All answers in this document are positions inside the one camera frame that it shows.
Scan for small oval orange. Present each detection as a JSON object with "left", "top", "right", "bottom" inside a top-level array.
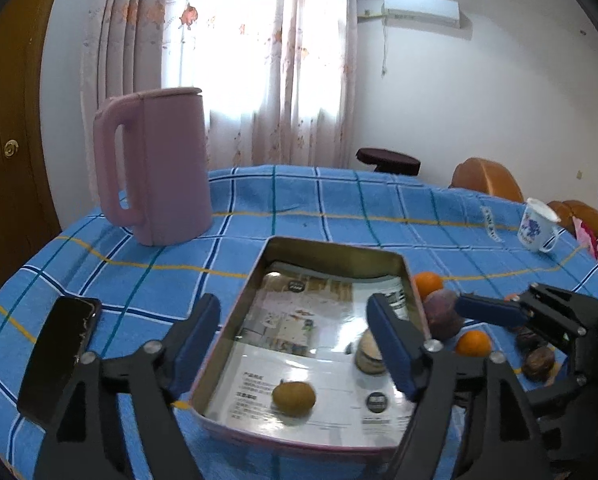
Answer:
[{"left": 454, "top": 330, "right": 492, "bottom": 358}]

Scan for dark passion fruit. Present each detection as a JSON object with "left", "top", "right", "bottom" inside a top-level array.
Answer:
[
  {"left": 521, "top": 346, "right": 556, "bottom": 382},
  {"left": 515, "top": 327, "right": 547, "bottom": 354}
]

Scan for dark purple mangosteen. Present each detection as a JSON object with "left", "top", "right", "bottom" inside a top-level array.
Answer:
[{"left": 423, "top": 289, "right": 465, "bottom": 341}]

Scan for yellow-green longan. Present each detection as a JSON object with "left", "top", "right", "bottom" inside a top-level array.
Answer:
[{"left": 272, "top": 382, "right": 316, "bottom": 417}]

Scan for blue plaid tablecloth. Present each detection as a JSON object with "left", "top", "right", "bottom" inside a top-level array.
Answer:
[{"left": 0, "top": 166, "right": 598, "bottom": 479}]

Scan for white enamel mug blue flowers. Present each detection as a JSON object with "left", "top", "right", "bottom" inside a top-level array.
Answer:
[{"left": 517, "top": 197, "right": 560, "bottom": 254}]

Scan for pink red floral cloth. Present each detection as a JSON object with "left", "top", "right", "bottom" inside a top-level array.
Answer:
[{"left": 572, "top": 217, "right": 598, "bottom": 263}]

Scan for black smartphone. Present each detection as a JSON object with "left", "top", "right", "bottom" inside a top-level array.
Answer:
[{"left": 17, "top": 296, "right": 102, "bottom": 429}]

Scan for orange leather sofa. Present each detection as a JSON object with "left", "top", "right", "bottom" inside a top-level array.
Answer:
[{"left": 548, "top": 200, "right": 598, "bottom": 239}]

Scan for printed paper leaflet in tin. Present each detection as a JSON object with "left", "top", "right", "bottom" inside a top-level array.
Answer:
[{"left": 203, "top": 262, "right": 414, "bottom": 452}]

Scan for orange leather armchair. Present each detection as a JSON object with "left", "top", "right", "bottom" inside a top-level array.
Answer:
[{"left": 450, "top": 157, "right": 524, "bottom": 203}]

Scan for pink metal tin box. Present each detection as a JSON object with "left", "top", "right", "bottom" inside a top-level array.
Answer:
[{"left": 189, "top": 236, "right": 428, "bottom": 457}]

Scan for dark round stool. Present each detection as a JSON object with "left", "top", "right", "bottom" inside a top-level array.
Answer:
[{"left": 355, "top": 148, "right": 421, "bottom": 177}]

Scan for wooden door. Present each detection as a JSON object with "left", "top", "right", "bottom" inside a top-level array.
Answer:
[{"left": 0, "top": 0, "right": 60, "bottom": 288}]

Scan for pink electric kettle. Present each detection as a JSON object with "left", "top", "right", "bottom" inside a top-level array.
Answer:
[{"left": 93, "top": 87, "right": 211, "bottom": 246}]

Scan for brass door knob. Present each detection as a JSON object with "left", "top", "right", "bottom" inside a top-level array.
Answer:
[{"left": 3, "top": 139, "right": 19, "bottom": 158}]

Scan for white air conditioner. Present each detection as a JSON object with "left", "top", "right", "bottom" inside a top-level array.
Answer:
[{"left": 383, "top": 0, "right": 460, "bottom": 28}]

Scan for sheer floral curtain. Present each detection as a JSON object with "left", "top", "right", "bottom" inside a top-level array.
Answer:
[{"left": 78, "top": 0, "right": 365, "bottom": 201}]

